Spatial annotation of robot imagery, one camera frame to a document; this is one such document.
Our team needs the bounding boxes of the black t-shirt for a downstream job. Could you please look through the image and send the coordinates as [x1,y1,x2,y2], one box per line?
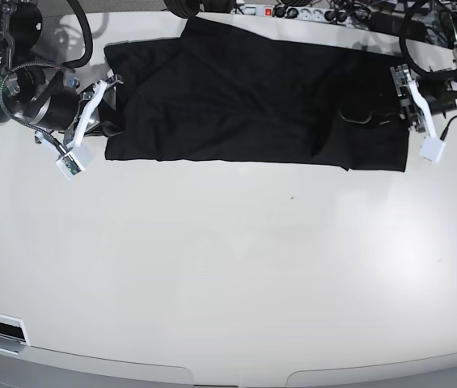
[104,18,409,171]

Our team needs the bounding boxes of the black corrugated cable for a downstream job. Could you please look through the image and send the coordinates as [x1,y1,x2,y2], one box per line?
[60,0,94,72]
[399,0,455,78]

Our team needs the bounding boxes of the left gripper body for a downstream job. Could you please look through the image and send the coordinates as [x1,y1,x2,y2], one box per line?
[390,65,429,133]

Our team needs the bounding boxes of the black corrugated right cable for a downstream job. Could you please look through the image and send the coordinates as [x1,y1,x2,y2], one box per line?
[399,0,455,78]

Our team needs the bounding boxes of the black corrugated left cable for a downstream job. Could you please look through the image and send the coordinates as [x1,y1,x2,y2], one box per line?
[60,0,94,72]

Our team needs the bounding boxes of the white power strip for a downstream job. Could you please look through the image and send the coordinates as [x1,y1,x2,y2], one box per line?
[231,1,363,28]

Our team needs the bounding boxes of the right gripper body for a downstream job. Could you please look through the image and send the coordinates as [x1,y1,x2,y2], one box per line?
[64,85,119,140]

